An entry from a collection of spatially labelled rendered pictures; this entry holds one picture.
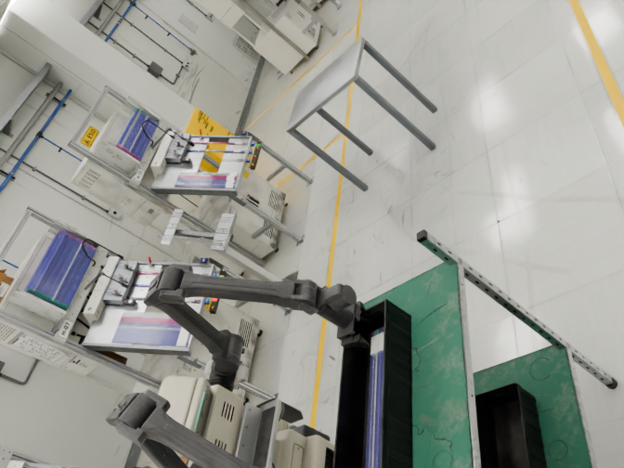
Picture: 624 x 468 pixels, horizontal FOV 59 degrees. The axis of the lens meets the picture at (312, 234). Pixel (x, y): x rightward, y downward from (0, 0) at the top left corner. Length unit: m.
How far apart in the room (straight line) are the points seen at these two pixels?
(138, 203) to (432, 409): 3.74
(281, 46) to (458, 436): 6.75
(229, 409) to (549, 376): 1.09
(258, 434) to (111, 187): 3.27
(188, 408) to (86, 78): 5.35
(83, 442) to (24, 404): 0.57
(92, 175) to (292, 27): 3.76
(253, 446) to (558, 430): 0.98
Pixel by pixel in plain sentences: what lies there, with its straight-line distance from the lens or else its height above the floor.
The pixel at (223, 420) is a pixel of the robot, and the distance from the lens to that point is 1.89.
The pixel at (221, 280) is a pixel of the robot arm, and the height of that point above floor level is 1.48.
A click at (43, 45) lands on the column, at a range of 6.75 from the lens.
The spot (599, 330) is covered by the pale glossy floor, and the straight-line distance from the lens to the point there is 2.55.
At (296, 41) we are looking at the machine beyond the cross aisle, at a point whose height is 0.28.
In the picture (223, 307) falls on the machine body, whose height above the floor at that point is 0.40.
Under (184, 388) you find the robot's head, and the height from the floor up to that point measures 1.34.
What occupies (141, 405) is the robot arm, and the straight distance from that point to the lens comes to 1.40.
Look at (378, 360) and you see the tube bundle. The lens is 1.67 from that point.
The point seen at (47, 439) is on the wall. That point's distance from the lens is 5.26.
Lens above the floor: 2.04
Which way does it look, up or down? 26 degrees down
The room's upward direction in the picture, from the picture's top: 55 degrees counter-clockwise
